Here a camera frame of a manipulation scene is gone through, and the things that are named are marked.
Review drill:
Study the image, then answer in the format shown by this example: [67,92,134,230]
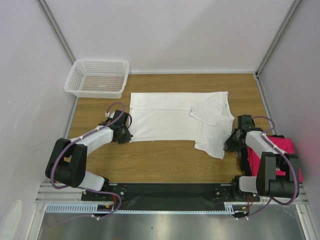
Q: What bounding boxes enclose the white t shirt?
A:
[129,91,235,159]

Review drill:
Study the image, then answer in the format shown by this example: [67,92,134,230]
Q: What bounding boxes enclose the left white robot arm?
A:
[45,110,133,200]

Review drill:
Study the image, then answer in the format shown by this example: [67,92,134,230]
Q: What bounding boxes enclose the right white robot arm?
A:
[224,115,300,205]

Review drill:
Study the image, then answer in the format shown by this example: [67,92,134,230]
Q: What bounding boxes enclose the folded black t shirt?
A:
[238,134,286,176]

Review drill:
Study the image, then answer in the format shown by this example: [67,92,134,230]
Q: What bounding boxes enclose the folded pink t shirt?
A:
[247,136,305,183]

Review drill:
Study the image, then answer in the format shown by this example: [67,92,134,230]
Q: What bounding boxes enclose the white plastic basket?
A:
[64,58,130,99]

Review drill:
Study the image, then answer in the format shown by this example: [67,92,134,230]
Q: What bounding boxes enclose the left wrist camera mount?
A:
[105,112,115,122]

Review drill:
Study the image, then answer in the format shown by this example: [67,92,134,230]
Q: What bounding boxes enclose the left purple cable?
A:
[46,102,133,226]

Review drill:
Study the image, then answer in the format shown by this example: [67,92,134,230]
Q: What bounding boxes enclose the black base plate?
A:
[82,182,261,212]

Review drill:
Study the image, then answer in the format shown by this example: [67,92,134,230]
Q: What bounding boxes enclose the right corner aluminium post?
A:
[254,0,303,76]

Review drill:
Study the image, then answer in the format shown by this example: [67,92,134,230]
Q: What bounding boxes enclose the corner aluminium post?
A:
[254,0,303,76]
[36,0,76,64]

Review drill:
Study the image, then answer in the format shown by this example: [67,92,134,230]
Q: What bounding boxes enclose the aluminium frame rail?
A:
[34,182,311,220]

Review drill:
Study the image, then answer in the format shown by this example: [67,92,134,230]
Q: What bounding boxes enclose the left corner aluminium post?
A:
[36,0,76,64]

